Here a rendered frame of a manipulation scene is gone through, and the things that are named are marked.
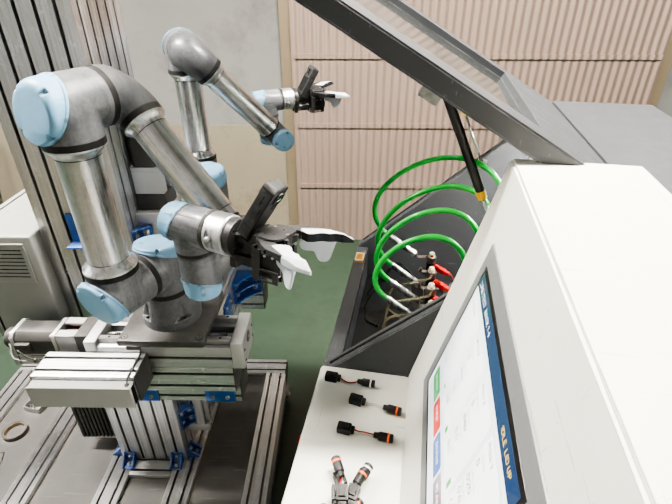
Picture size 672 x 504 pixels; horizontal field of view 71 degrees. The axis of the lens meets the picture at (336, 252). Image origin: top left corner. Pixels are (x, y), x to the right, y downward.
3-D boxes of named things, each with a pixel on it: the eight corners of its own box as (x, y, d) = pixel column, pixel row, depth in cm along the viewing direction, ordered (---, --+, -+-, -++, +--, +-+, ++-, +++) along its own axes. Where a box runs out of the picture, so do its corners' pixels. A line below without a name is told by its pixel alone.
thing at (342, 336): (356, 281, 185) (357, 245, 177) (367, 282, 184) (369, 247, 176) (325, 403, 133) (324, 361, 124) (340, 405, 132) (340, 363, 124)
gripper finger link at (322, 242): (348, 258, 86) (298, 258, 84) (351, 228, 83) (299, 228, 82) (351, 265, 83) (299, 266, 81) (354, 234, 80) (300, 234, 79)
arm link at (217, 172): (198, 213, 158) (192, 175, 151) (191, 198, 169) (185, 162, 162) (233, 207, 163) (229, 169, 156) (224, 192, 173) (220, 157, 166)
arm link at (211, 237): (227, 205, 86) (197, 218, 80) (248, 210, 85) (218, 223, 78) (229, 243, 89) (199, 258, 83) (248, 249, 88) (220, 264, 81)
